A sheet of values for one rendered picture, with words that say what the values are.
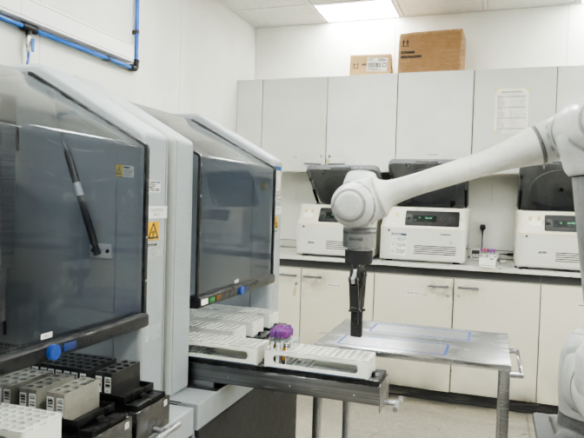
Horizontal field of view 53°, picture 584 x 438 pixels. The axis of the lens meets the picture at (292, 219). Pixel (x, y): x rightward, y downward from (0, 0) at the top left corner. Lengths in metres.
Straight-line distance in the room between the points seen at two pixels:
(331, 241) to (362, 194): 2.66
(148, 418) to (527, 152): 1.10
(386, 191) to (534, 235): 2.52
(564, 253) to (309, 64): 2.38
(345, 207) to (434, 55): 3.05
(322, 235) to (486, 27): 1.93
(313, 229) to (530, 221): 1.40
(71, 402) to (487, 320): 3.00
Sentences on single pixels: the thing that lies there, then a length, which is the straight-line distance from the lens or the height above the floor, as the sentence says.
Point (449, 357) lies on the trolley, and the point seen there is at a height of 0.82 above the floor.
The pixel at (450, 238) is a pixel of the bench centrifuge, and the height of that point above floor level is 1.07.
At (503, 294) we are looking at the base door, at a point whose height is 0.74.
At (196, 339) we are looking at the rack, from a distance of 1.77.
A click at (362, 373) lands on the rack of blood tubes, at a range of 1.59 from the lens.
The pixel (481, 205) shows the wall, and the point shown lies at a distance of 4.46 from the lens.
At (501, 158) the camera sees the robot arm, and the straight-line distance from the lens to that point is 1.55.
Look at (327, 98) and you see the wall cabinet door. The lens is 4.36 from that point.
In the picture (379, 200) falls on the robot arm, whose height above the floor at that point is 1.29.
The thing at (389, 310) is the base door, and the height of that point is 0.57.
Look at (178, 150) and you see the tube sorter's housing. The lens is 1.60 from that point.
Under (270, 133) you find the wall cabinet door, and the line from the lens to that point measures 4.46.
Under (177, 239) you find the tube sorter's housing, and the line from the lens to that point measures 1.61.
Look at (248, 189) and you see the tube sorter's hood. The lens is 1.99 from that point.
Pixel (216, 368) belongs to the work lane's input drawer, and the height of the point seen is 0.80.
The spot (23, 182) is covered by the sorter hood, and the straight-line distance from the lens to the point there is 1.14.
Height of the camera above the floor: 1.28
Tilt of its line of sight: 2 degrees down
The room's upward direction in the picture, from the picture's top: 2 degrees clockwise
